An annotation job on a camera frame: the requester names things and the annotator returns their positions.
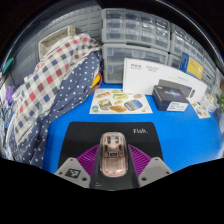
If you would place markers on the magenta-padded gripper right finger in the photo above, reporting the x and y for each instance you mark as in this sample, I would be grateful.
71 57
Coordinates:
155 170

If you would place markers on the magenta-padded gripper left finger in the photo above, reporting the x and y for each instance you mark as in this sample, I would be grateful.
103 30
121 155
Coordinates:
71 170

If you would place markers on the transparent pink computer mouse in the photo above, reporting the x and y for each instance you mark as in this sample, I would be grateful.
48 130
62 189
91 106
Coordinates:
113 156

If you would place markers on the navy white-dotted cloth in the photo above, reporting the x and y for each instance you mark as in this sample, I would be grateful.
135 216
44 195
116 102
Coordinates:
66 100

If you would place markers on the small black box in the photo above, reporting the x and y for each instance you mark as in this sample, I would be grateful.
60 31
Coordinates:
166 96

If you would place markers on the white and blue box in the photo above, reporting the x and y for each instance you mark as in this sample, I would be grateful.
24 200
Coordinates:
210 103

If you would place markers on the red blue checkered cloth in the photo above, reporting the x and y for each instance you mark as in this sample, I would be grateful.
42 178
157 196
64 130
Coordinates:
46 76

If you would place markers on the long white keyboard box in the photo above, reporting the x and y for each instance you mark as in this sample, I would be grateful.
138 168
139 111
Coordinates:
143 73

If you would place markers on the white woven basket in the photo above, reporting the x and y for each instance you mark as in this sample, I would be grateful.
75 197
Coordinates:
55 40

